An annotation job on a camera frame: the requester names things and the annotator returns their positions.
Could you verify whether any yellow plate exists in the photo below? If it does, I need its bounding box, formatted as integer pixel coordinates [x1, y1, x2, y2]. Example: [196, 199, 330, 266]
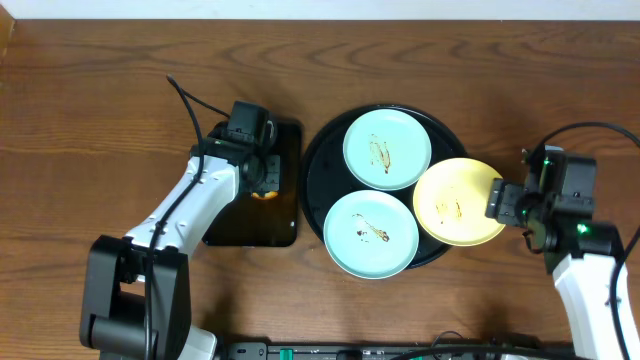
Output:
[413, 158, 505, 247]

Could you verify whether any light blue plate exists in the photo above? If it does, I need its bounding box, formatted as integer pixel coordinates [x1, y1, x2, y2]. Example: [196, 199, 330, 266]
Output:
[323, 190, 419, 280]
[342, 109, 432, 191]

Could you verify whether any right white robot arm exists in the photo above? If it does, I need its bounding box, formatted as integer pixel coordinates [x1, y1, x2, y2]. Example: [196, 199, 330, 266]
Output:
[486, 178, 639, 359]

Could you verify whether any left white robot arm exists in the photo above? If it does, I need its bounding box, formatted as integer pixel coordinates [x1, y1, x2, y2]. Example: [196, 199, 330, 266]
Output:
[79, 156, 245, 359]

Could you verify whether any rectangular black water tray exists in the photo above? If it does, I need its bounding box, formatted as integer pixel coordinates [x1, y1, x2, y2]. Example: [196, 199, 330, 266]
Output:
[202, 118, 302, 247]

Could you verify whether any left black cable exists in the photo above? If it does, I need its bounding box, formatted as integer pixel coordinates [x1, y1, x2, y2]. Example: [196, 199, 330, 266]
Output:
[143, 74, 232, 360]

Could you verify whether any black cable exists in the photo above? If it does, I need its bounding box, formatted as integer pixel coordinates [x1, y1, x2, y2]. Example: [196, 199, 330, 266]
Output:
[522, 121, 640, 360]
[143, 74, 232, 360]

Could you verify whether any right black cable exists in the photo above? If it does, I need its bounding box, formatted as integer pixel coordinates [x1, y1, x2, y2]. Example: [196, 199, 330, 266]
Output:
[522, 121, 640, 360]

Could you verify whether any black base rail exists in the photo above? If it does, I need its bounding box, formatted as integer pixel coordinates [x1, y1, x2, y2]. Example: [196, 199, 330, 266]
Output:
[214, 342, 576, 360]

